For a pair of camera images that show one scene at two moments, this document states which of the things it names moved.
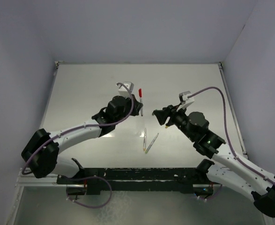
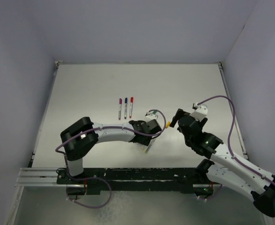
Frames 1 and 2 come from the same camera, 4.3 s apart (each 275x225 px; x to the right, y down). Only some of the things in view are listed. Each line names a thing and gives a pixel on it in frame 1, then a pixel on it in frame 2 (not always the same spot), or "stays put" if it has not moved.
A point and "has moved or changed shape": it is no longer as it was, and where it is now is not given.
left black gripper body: x=127 y=109 to x=146 y=142
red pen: x=140 y=93 has moved or changed shape
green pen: x=151 y=144 stays put
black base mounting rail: x=90 y=182 stays put
